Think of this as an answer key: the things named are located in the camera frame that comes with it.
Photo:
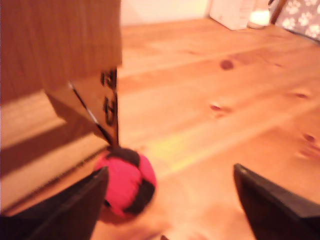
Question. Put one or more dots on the red and black footbag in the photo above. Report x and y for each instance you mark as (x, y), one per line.
(125, 180)

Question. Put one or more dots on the cardboard dice tower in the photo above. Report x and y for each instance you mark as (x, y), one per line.
(62, 50)

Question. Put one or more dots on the grey paw print cloth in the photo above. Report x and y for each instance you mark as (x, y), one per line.
(302, 17)

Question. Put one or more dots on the thin brown board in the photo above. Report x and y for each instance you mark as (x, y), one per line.
(277, 11)

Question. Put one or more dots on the white printed carton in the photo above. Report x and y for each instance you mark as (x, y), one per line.
(227, 12)

